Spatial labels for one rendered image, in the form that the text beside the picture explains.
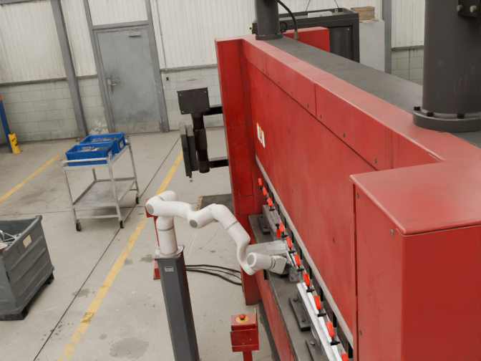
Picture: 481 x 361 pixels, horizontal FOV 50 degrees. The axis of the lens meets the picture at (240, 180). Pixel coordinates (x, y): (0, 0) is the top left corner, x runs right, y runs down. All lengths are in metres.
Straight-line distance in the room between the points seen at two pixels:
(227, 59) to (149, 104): 6.94
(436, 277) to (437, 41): 0.59
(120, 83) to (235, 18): 2.65
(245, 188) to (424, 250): 3.45
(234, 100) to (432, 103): 2.83
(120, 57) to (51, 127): 2.21
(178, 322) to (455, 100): 2.92
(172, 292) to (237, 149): 1.23
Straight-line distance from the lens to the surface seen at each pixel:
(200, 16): 10.35
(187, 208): 3.22
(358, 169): 1.62
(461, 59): 1.24
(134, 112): 10.90
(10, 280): 5.06
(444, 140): 1.19
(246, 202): 4.24
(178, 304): 3.73
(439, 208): 0.86
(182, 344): 3.93
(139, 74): 10.71
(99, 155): 6.37
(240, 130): 4.04
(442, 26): 1.24
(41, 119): 11.69
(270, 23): 3.62
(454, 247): 0.83
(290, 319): 3.02
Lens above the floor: 2.65
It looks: 20 degrees down
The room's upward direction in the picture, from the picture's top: 6 degrees counter-clockwise
